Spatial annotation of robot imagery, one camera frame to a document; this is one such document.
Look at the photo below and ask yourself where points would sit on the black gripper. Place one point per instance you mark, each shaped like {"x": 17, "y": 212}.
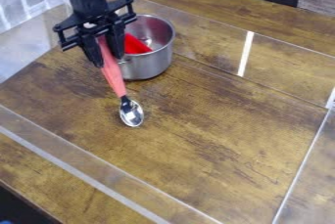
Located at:
{"x": 78, "y": 31}

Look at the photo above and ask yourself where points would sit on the pink handled metal spoon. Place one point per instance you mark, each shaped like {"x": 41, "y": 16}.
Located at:
{"x": 130, "y": 110}

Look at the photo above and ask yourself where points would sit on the red block in pot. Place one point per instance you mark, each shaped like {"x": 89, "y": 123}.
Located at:
{"x": 135, "y": 46}

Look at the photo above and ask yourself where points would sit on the clear acrylic barrier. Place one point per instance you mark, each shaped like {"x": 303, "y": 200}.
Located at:
{"x": 236, "y": 146}

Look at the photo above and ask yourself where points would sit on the stainless steel pot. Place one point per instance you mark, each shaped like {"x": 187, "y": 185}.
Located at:
{"x": 156, "y": 34}

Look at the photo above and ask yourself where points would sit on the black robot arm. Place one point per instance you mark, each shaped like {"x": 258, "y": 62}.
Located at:
{"x": 90, "y": 8}

